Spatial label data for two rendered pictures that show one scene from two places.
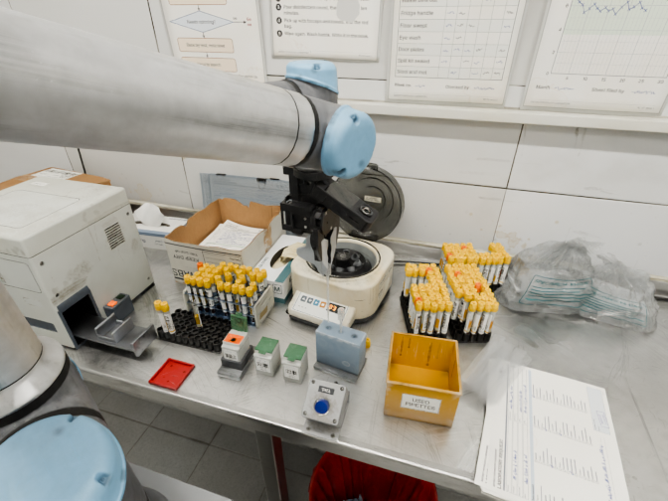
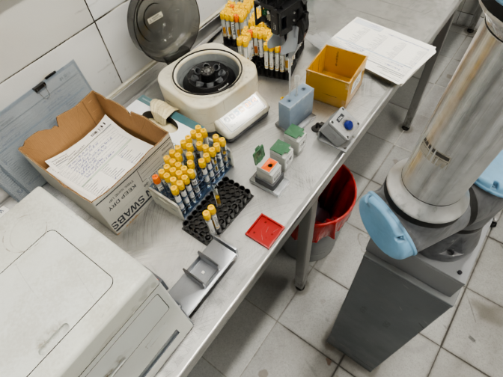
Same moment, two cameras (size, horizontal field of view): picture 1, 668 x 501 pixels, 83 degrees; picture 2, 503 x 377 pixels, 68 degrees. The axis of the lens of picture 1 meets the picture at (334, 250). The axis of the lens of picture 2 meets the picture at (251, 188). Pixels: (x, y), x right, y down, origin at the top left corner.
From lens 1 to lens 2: 0.84 m
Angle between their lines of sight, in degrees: 50
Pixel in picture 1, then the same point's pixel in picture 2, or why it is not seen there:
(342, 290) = (248, 84)
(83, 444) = not seen: hidden behind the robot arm
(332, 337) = (299, 100)
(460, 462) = (383, 87)
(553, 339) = (313, 19)
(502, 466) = (392, 71)
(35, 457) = not seen: hidden behind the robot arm
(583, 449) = (389, 40)
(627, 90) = not seen: outside the picture
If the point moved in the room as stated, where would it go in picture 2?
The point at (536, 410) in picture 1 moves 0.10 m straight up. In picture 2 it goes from (363, 46) to (368, 17)
